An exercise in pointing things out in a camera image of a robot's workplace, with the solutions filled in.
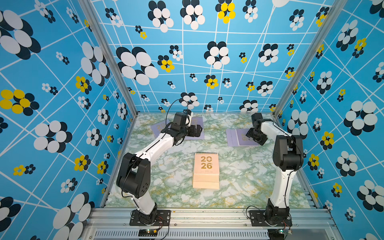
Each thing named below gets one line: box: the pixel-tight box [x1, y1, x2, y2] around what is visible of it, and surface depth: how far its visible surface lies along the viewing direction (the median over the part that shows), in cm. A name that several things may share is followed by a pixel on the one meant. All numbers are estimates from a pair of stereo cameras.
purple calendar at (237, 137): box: [226, 128, 259, 147], surface depth 106 cm
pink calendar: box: [192, 152, 220, 190], surface depth 88 cm
